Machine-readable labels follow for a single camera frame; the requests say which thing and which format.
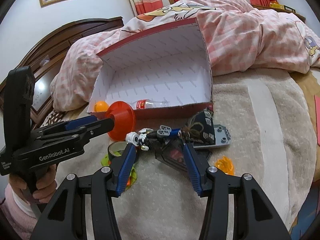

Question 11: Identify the pink sleeve forearm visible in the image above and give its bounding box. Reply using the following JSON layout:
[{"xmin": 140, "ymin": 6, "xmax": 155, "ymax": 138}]
[{"xmin": 1, "ymin": 184, "xmax": 37, "ymax": 239}]

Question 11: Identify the clear plastic bottle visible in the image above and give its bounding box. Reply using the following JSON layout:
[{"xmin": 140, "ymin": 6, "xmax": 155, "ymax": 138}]
[{"xmin": 129, "ymin": 99, "xmax": 169, "ymax": 109}]

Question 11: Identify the pink checkered duvet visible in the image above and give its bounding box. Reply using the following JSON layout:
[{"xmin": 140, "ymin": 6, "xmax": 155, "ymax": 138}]
[{"xmin": 50, "ymin": 0, "xmax": 319, "ymax": 112}]

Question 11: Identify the person's left hand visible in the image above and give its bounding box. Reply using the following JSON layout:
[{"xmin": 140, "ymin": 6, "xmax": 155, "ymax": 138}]
[{"xmin": 9, "ymin": 164, "xmax": 57, "ymax": 204}]

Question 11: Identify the beige fleece blanket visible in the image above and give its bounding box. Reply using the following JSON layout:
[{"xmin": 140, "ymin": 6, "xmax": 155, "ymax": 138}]
[{"xmin": 55, "ymin": 67, "xmax": 318, "ymax": 240}]

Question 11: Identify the yellow box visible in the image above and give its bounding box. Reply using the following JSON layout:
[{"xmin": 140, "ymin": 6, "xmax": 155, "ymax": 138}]
[{"xmin": 270, "ymin": 0, "xmax": 284, "ymax": 9}]

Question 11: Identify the dark wooden headboard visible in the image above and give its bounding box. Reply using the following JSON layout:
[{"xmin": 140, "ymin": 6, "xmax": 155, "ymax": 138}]
[{"xmin": 0, "ymin": 16, "xmax": 125, "ymax": 128}]

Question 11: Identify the black tape roll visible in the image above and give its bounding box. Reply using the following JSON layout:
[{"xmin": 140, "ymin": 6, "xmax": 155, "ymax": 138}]
[{"xmin": 107, "ymin": 141, "xmax": 127, "ymax": 164}]

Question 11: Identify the orange translucent flame piece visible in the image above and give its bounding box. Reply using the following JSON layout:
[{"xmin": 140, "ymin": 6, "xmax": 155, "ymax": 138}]
[{"xmin": 214, "ymin": 156, "xmax": 234, "ymax": 176}]

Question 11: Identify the red cardboard box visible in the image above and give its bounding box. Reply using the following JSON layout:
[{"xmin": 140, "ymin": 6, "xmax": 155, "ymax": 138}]
[{"xmin": 87, "ymin": 18, "xmax": 213, "ymax": 119}]

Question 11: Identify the blue toy part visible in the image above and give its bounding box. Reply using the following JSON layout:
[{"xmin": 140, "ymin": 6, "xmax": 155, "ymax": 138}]
[{"xmin": 156, "ymin": 125, "xmax": 181, "ymax": 138}]

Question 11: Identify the white black robot figure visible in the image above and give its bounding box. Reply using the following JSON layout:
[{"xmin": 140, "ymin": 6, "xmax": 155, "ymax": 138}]
[{"xmin": 125, "ymin": 128, "xmax": 155, "ymax": 151}]

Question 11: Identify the wooden side table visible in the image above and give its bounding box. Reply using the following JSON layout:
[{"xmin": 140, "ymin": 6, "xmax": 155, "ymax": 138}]
[{"xmin": 252, "ymin": 5, "xmax": 306, "ymax": 23}]

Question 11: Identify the red plastic cone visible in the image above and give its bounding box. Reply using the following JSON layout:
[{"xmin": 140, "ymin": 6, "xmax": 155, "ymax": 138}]
[{"xmin": 105, "ymin": 101, "xmax": 136, "ymax": 141}]

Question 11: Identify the orange ball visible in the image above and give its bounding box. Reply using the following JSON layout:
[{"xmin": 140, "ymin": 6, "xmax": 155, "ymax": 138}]
[{"xmin": 94, "ymin": 101, "xmax": 109, "ymax": 112}]

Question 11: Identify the grey building plate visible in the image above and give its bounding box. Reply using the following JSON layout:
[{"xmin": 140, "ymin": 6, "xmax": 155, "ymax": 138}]
[{"xmin": 193, "ymin": 125, "xmax": 231, "ymax": 150}]

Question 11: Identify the black square case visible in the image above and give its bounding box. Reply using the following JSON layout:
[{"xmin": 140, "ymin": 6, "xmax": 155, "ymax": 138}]
[{"xmin": 152, "ymin": 138, "xmax": 215, "ymax": 173}]

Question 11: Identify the dark patterned pouch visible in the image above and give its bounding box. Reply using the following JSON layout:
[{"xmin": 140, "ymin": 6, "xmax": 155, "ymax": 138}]
[{"xmin": 181, "ymin": 108, "xmax": 216, "ymax": 145}]

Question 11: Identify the green orange utility knife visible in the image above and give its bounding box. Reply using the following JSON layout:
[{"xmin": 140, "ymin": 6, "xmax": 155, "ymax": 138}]
[{"xmin": 100, "ymin": 154, "xmax": 137, "ymax": 190}]

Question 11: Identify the pink nail file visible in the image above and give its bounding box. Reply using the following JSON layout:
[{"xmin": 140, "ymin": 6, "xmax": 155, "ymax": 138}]
[{"xmin": 314, "ymin": 95, "xmax": 320, "ymax": 146}]

